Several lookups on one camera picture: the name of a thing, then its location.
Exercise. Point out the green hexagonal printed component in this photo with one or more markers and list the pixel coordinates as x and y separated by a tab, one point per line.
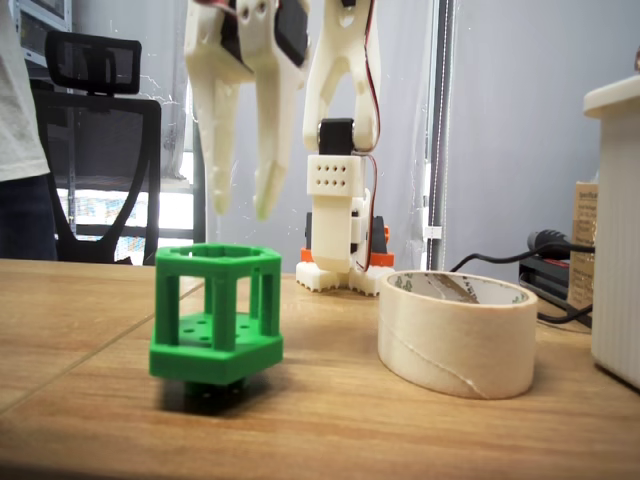
215	357

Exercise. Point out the black mesh office chair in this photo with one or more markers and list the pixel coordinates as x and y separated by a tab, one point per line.
107	150

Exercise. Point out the orange and black table clamp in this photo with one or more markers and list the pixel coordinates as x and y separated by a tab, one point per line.
380	235

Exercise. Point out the grey framed monitor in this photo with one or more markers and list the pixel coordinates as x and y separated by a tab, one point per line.
45	25

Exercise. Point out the grey vertical pole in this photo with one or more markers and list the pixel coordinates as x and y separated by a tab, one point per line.
442	100

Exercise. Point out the small white clip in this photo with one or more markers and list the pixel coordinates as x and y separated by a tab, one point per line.
433	233

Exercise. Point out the person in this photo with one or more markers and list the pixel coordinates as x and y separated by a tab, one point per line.
20	125

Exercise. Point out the beige masking tape roll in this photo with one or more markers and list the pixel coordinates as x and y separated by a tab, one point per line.
450	345

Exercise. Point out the black power strip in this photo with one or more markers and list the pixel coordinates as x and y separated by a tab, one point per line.
542	280

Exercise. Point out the brown cardboard box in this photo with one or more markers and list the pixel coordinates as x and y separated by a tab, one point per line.
582	240

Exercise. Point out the white ribbed container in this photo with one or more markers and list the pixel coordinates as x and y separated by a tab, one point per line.
617	225

